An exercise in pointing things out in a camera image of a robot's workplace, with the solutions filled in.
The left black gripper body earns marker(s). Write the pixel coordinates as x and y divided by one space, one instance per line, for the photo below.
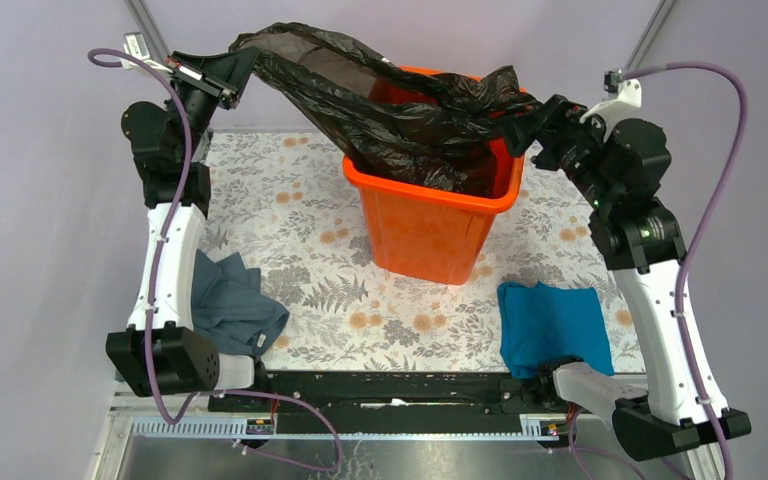
201 105

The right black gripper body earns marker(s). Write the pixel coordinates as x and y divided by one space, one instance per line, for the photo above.
574 146

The black trash bag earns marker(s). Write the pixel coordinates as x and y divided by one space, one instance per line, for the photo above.
429 130

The orange plastic trash bin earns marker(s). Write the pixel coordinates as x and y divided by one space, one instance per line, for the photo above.
431 234

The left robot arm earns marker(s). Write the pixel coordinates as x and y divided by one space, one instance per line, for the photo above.
159 351

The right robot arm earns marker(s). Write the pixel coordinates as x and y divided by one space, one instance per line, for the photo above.
616 161

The floral patterned mat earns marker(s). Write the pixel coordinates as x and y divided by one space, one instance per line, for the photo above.
282 202

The bright blue cloth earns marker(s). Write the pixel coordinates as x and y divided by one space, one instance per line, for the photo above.
540 323

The grey-blue cloth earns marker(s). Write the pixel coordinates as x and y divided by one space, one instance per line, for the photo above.
229 309

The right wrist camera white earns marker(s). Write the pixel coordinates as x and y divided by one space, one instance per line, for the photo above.
623 97

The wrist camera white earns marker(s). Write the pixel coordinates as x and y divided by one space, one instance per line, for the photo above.
623 97
135 45

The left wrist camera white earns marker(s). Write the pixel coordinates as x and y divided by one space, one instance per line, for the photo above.
135 45

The slotted metal cable duct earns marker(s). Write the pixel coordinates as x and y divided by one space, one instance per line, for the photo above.
482 428

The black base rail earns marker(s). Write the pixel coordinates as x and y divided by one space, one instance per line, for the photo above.
365 398

